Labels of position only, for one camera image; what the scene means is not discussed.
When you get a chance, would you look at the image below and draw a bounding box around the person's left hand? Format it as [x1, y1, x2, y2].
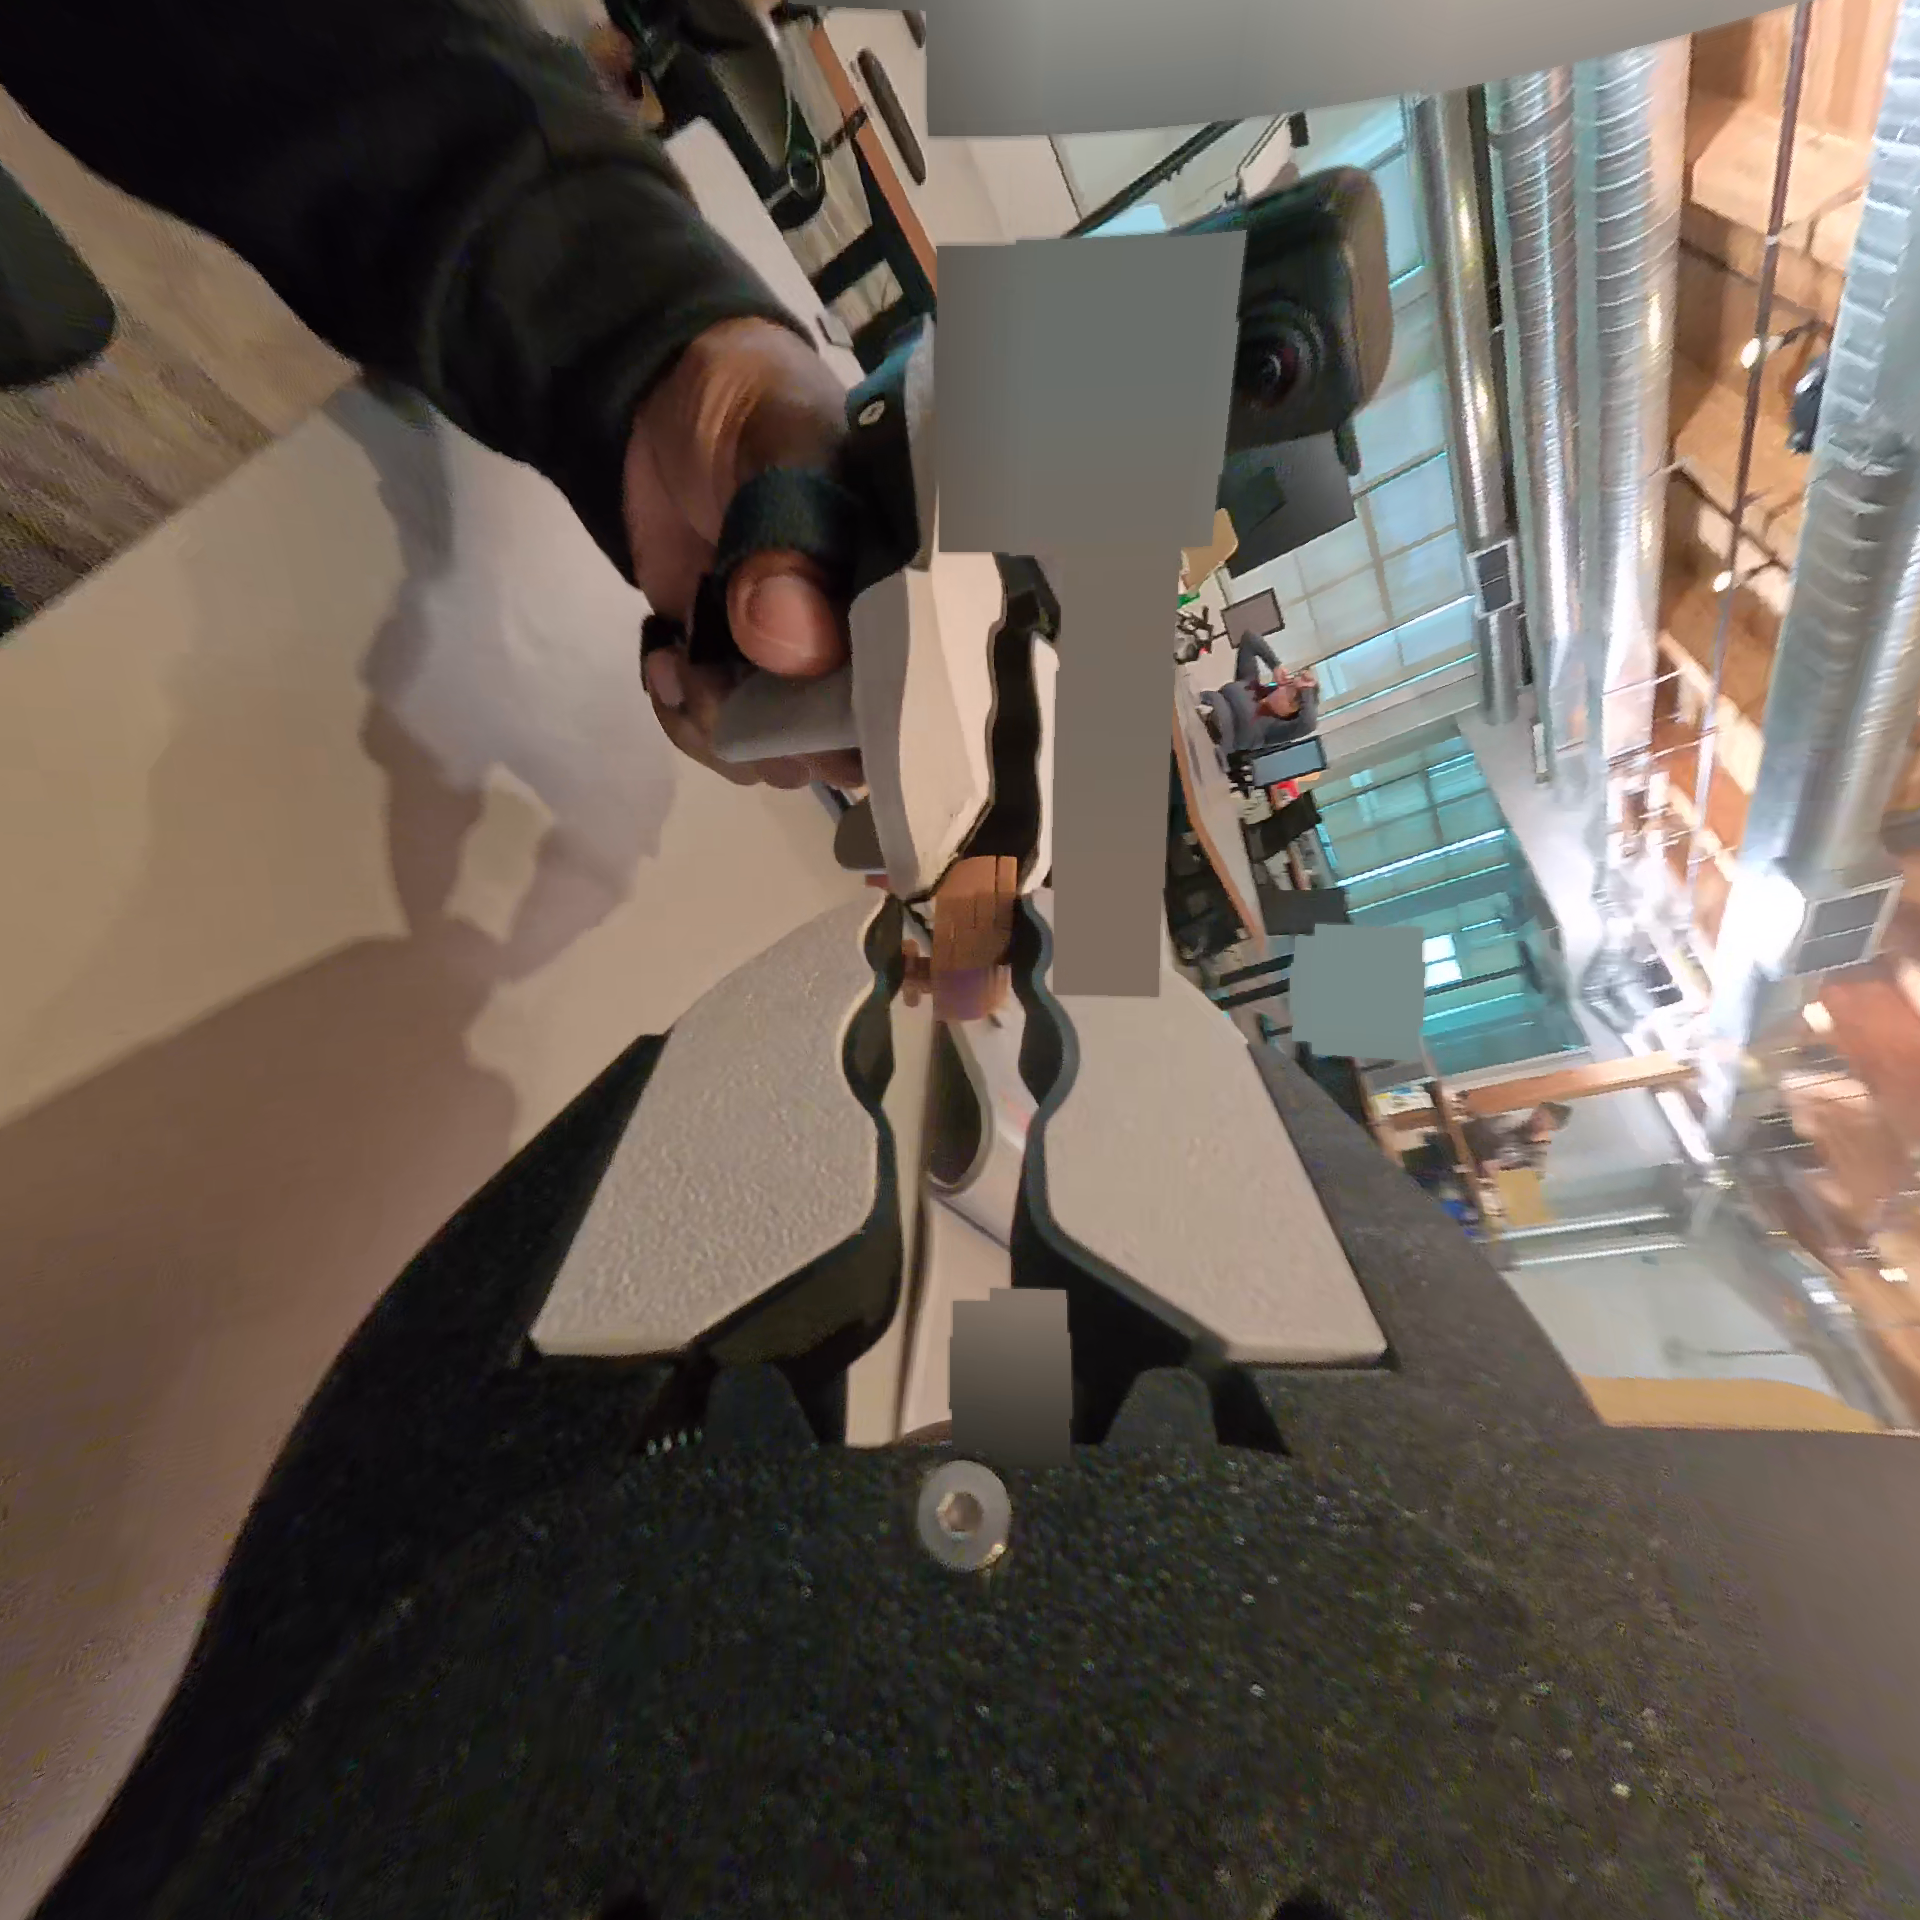
[620, 312, 901, 799]

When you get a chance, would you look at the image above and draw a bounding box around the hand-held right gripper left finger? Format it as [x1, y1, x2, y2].
[533, 890, 905, 1369]

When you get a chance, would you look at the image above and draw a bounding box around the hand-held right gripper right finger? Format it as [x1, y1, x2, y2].
[1016, 900, 1390, 1371]

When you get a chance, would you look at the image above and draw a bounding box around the silver ventilation duct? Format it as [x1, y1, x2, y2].
[1410, 46, 1920, 1142]

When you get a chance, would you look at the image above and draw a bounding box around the small brown brick plate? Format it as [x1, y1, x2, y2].
[901, 857, 1030, 1027]

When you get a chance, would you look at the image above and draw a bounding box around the grey desk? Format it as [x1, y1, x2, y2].
[0, 375, 992, 1920]

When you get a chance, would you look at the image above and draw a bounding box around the black office chair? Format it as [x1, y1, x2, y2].
[602, 0, 931, 299]
[0, 165, 122, 392]

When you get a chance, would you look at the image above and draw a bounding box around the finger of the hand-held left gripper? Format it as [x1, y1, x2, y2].
[846, 550, 1057, 900]

